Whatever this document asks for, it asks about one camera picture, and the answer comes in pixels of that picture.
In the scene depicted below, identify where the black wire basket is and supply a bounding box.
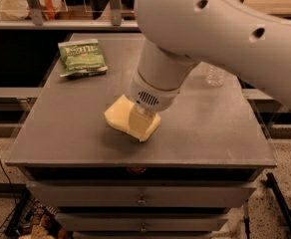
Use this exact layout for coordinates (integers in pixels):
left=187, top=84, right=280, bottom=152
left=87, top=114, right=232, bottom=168
left=0, top=189, right=72, bottom=239

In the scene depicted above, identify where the clear plastic water bottle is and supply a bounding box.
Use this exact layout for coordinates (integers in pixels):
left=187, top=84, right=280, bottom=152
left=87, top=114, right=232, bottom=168
left=205, top=65, right=227, bottom=87

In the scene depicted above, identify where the green jalapeno chip bag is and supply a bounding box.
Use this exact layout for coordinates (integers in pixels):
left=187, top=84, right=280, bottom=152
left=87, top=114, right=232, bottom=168
left=58, top=39, right=108, bottom=78

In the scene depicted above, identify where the yellow wavy sponge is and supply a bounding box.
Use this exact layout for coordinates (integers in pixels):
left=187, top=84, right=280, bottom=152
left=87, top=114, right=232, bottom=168
left=104, top=95, right=160, bottom=142

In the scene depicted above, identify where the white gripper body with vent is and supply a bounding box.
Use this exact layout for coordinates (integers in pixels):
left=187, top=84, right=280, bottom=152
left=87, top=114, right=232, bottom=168
left=131, top=70, right=181, bottom=112

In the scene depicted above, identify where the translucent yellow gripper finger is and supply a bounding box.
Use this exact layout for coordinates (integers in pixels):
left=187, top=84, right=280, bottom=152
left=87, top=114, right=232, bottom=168
left=129, top=105, right=155, bottom=132

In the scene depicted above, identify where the white plastic bag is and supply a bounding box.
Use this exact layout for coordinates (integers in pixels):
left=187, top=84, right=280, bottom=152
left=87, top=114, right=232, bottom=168
left=0, top=0, right=65, bottom=20

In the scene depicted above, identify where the grey drawer cabinet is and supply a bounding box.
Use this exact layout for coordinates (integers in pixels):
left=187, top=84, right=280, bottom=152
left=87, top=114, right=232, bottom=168
left=9, top=34, right=276, bottom=239

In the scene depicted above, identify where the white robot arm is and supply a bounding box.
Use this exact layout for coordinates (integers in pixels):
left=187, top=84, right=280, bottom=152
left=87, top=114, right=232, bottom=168
left=132, top=0, right=291, bottom=112

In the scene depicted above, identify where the black cable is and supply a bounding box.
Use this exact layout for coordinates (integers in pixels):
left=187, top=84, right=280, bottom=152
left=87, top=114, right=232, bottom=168
left=0, top=131, right=19, bottom=206

